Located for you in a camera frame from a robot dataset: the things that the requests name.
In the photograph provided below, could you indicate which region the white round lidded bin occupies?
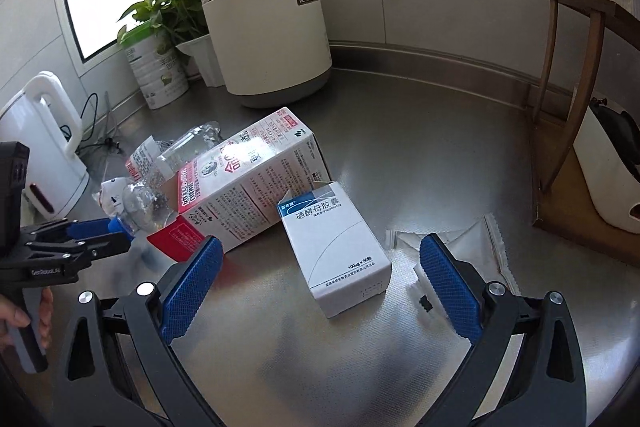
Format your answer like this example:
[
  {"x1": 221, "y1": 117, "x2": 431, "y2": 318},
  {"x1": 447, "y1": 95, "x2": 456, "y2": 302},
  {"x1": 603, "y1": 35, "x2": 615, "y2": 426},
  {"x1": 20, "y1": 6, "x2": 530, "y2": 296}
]
[{"x1": 201, "y1": 0, "x2": 333, "y2": 109}]

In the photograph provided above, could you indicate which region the clear plastic bottle blue cap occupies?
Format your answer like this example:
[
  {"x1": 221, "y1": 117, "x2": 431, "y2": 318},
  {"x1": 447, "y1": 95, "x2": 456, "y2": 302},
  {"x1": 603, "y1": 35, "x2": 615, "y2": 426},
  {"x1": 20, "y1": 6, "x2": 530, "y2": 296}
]
[{"x1": 107, "y1": 122, "x2": 226, "y2": 239}]

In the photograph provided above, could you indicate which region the person's left hand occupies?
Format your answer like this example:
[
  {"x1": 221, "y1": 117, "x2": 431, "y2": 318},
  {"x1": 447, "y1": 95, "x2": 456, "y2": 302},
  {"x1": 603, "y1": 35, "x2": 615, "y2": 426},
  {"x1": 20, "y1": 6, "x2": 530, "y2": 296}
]
[{"x1": 0, "y1": 287, "x2": 55, "y2": 350}]

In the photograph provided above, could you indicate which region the pink white carton box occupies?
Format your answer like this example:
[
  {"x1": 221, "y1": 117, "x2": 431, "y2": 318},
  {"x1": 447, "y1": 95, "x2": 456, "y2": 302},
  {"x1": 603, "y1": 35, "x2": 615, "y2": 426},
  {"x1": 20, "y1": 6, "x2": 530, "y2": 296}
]
[{"x1": 146, "y1": 107, "x2": 331, "y2": 265}]

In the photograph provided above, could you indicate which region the black cable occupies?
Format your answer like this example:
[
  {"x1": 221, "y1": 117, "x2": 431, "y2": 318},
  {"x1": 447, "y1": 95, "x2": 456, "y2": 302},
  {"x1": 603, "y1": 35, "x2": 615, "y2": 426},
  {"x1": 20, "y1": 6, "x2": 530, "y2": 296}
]
[{"x1": 77, "y1": 92, "x2": 126, "y2": 155}]

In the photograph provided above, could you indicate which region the clear wrapper red print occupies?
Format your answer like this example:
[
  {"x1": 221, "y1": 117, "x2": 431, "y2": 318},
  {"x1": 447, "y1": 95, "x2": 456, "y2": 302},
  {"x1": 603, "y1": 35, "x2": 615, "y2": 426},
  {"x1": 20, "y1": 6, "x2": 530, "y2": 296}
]
[{"x1": 125, "y1": 136, "x2": 173, "y2": 188}]

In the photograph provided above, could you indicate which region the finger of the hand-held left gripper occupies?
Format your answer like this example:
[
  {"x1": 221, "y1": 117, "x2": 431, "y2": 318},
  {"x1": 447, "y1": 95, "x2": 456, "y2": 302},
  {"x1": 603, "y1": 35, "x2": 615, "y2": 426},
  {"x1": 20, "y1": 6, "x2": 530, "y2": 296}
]
[
  {"x1": 20, "y1": 217, "x2": 117, "y2": 241},
  {"x1": 24, "y1": 232, "x2": 133, "y2": 271}
]

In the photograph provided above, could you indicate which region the clear plastic wrapper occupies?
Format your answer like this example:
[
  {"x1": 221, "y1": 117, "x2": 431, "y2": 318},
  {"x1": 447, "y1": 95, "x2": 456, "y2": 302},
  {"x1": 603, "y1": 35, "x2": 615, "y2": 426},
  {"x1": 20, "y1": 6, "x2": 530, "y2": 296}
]
[{"x1": 385, "y1": 213, "x2": 521, "y2": 308}]

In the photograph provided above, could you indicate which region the white electric kettle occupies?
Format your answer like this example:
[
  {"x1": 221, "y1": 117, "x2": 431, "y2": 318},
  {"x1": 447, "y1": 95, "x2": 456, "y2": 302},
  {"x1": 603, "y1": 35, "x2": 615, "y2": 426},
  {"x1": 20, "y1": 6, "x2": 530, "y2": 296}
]
[{"x1": 0, "y1": 72, "x2": 91, "y2": 220}]

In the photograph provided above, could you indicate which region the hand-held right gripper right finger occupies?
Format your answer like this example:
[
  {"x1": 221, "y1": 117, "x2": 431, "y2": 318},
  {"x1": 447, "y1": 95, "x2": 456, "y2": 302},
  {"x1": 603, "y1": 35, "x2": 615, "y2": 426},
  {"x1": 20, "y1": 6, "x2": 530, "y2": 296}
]
[{"x1": 419, "y1": 233, "x2": 588, "y2": 427}]

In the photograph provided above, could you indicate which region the white storage basket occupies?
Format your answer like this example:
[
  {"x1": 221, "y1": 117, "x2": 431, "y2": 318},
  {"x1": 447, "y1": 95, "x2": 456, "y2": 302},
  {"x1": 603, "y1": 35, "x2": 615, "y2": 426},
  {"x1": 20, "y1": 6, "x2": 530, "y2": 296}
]
[{"x1": 572, "y1": 99, "x2": 640, "y2": 235}]

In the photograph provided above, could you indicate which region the green lid white can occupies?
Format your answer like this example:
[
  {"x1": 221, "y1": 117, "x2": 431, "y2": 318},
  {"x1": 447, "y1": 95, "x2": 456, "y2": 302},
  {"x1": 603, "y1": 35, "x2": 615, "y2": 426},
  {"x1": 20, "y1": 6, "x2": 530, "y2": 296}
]
[{"x1": 121, "y1": 29, "x2": 191, "y2": 110}]

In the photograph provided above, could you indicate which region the wooden shelf rack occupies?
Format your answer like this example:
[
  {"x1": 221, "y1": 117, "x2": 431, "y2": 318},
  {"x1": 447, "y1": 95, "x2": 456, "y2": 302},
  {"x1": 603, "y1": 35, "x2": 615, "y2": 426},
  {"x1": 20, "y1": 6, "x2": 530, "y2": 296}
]
[{"x1": 522, "y1": 0, "x2": 640, "y2": 253}]

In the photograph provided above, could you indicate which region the black pouch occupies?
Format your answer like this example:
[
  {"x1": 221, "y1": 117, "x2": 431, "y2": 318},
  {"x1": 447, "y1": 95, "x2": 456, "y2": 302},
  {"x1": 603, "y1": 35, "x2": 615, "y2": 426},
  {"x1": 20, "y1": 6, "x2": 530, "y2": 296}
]
[{"x1": 592, "y1": 104, "x2": 640, "y2": 180}]

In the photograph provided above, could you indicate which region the green leafy plant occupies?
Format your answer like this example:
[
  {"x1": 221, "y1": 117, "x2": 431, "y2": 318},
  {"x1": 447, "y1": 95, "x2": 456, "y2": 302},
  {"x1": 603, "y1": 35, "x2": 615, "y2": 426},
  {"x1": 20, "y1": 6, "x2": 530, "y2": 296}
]
[{"x1": 117, "y1": 0, "x2": 261, "y2": 52}]

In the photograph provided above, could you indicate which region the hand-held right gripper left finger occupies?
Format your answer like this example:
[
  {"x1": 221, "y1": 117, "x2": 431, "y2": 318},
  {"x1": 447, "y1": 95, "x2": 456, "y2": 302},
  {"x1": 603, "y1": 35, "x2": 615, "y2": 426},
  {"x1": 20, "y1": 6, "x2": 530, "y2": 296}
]
[{"x1": 52, "y1": 234, "x2": 226, "y2": 427}]

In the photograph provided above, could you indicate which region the small white medicine box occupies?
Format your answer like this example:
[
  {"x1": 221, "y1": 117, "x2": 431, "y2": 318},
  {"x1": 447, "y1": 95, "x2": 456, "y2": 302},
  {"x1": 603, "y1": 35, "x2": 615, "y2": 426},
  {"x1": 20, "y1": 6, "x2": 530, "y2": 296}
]
[{"x1": 276, "y1": 181, "x2": 392, "y2": 319}]

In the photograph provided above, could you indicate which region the white plant pot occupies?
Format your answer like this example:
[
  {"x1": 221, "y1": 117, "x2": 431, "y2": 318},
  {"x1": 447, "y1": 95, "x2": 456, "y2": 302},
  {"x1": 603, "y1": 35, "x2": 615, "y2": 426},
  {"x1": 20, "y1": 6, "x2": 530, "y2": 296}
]
[{"x1": 176, "y1": 33, "x2": 227, "y2": 88}]

